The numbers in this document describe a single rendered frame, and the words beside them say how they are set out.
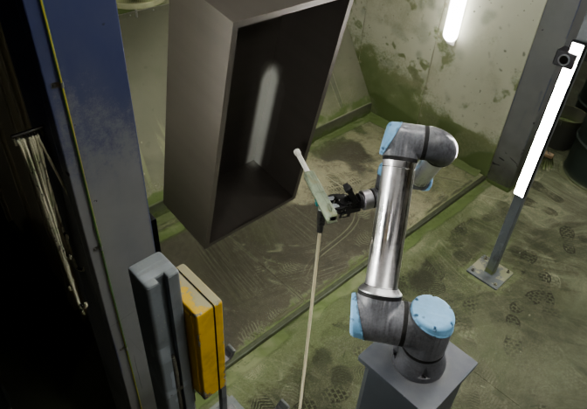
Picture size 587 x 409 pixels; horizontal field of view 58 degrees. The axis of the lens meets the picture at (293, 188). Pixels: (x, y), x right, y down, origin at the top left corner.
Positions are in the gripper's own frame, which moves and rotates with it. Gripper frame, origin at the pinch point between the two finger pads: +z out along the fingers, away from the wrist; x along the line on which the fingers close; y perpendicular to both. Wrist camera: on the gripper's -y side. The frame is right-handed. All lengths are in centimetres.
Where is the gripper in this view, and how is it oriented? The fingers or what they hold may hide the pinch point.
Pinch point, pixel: (320, 204)
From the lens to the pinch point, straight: 231.2
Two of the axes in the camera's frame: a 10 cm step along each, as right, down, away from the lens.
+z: -9.4, 1.7, -2.9
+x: -3.3, -6.5, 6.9
